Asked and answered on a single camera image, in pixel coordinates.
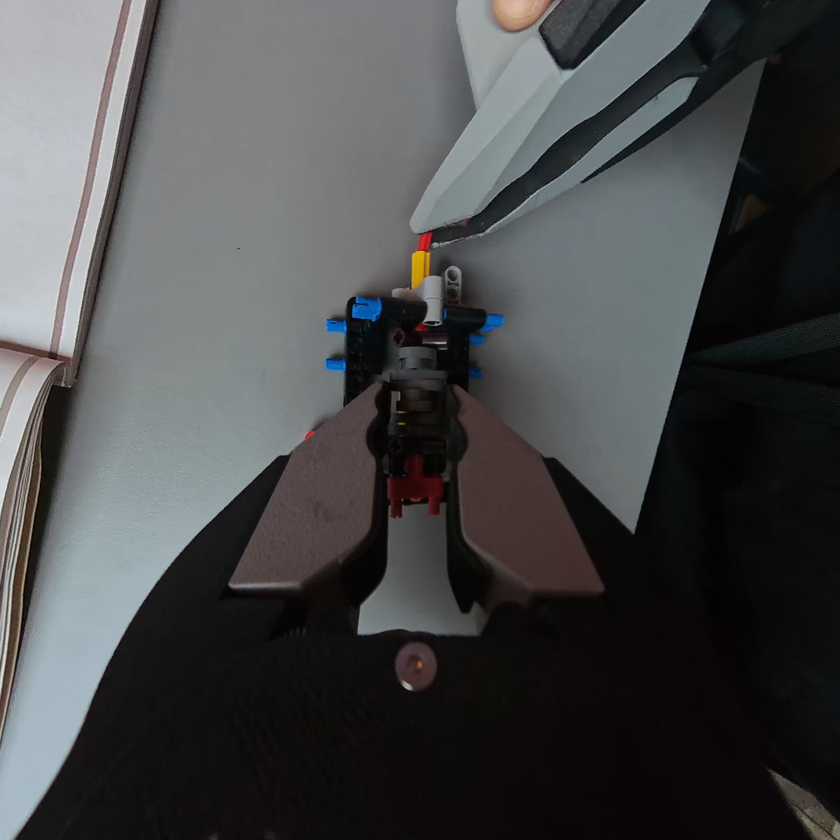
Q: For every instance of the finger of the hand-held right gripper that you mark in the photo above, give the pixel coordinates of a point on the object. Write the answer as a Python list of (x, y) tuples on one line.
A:
[(646, 128), (512, 131)]

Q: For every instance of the person's right hand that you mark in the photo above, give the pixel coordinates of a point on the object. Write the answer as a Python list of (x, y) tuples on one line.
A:
[(518, 13)]

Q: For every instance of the red lego axle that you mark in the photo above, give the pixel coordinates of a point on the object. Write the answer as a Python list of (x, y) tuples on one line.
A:
[(425, 241)]

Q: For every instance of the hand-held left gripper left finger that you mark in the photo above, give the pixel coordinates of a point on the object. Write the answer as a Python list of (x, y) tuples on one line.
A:
[(308, 512)]

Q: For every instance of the lego instruction booklet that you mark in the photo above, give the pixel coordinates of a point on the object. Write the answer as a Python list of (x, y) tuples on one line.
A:
[(52, 164)]

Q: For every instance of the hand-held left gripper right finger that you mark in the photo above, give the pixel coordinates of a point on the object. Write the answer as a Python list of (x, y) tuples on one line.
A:
[(518, 525)]

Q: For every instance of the black lego frame assembly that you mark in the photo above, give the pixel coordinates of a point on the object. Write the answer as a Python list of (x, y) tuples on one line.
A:
[(358, 341)]

